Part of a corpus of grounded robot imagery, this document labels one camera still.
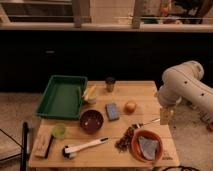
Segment yellow apple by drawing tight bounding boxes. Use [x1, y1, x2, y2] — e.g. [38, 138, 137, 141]
[124, 101, 137, 113]

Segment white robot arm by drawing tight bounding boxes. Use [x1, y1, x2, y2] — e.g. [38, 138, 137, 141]
[157, 61, 213, 124]

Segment orange bowl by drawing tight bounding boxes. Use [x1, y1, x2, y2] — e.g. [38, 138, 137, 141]
[131, 130, 163, 163]

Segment purple bowl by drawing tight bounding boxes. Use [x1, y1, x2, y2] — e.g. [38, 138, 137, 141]
[80, 110, 104, 134]

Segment grey cloth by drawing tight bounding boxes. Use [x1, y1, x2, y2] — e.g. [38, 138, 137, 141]
[138, 136, 159, 160]

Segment brown grape bunch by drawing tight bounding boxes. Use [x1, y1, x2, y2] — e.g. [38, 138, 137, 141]
[115, 127, 134, 152]

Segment blue sponge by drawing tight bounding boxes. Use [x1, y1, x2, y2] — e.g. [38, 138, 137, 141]
[105, 103, 119, 121]

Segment small dark-lidded jar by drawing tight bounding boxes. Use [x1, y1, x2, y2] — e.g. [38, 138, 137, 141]
[105, 77, 116, 92]

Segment yellow banana toy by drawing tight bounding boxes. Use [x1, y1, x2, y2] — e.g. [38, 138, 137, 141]
[83, 85, 97, 104]

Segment green plastic tray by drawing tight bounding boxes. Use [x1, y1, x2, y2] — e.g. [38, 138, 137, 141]
[37, 75, 87, 120]

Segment white dish brush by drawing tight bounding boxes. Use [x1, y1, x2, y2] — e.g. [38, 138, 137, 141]
[62, 137, 109, 158]

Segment green plastic cup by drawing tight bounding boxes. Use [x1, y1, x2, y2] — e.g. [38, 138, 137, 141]
[52, 123, 66, 139]

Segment black stand pole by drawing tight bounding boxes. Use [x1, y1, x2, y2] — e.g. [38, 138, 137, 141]
[20, 122, 29, 171]

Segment wooden block with black handle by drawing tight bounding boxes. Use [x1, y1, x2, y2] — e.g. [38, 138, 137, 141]
[35, 134, 54, 158]

